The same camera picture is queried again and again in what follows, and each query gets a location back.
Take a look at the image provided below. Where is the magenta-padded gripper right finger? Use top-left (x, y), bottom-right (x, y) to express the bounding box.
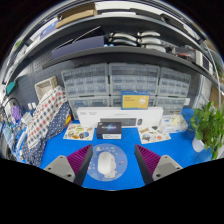
top-left (134, 144), bottom-right (184, 186)

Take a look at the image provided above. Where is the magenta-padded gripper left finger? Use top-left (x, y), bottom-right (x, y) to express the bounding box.
top-left (43, 143), bottom-right (94, 187)

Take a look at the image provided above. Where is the white computer mouse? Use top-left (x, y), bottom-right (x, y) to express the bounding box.
top-left (97, 151), bottom-right (116, 177)

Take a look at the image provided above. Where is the round rabbit-print mouse pad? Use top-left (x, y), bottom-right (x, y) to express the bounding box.
top-left (87, 143), bottom-right (129, 183)

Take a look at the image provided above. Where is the cartoon sticker sheet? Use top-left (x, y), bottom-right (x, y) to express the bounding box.
top-left (137, 124), bottom-right (172, 145)

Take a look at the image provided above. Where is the food sticker sheet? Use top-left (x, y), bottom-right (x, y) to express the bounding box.
top-left (62, 123), bottom-right (95, 141)

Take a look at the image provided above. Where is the large blue table mat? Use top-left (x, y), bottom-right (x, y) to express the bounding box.
top-left (39, 108), bottom-right (214, 191)

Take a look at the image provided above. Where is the navy dotted cloth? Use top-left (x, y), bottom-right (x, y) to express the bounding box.
top-left (20, 101), bottom-right (72, 168)

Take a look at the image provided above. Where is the white blue glove box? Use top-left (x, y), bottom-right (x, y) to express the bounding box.
top-left (159, 114), bottom-right (189, 134)

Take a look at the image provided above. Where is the small yellow object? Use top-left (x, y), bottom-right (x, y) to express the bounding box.
top-left (64, 114), bottom-right (73, 126)

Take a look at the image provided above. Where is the small black box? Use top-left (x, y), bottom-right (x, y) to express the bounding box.
top-left (95, 121), bottom-right (123, 140)

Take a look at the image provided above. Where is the long white keyboard box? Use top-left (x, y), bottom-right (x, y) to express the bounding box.
top-left (76, 106), bottom-right (164, 129)

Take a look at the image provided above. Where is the red blue checked cloth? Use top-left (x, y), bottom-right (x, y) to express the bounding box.
top-left (25, 85), bottom-right (69, 149)

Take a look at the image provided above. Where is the yellow blue box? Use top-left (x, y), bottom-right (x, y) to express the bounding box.
top-left (120, 90), bottom-right (151, 111)

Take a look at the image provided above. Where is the green potted plant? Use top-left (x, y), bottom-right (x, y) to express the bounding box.
top-left (188, 100), bottom-right (224, 161)

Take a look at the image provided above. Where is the beige woven basket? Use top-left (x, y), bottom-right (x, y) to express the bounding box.
top-left (33, 75), bottom-right (59, 101)

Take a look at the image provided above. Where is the dark shelf unit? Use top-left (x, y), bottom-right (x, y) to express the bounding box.
top-left (3, 1), bottom-right (221, 84)

